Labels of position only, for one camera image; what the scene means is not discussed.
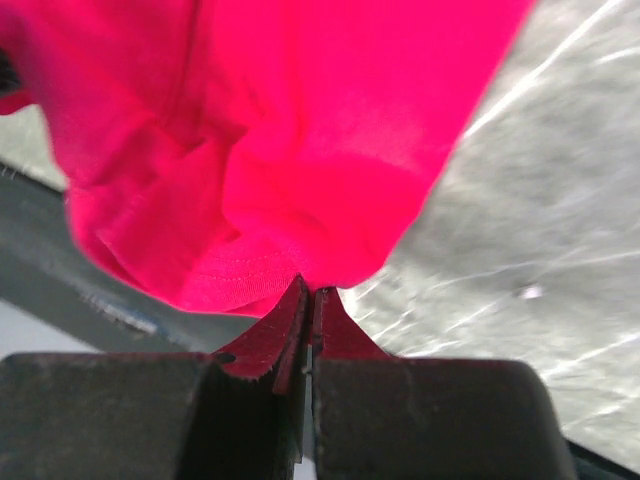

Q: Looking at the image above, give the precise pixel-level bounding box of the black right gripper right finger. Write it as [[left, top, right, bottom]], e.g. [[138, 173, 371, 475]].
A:
[[311, 288, 395, 373]]

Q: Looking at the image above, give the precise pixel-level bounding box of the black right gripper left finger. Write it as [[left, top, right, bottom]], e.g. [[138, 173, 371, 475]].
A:
[[212, 276, 308, 395]]

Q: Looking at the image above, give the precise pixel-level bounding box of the pink red t-shirt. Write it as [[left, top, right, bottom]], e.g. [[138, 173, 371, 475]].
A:
[[1, 1, 532, 316]]

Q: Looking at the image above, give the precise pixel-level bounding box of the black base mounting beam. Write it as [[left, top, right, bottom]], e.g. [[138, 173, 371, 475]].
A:
[[1, 165, 254, 352]]

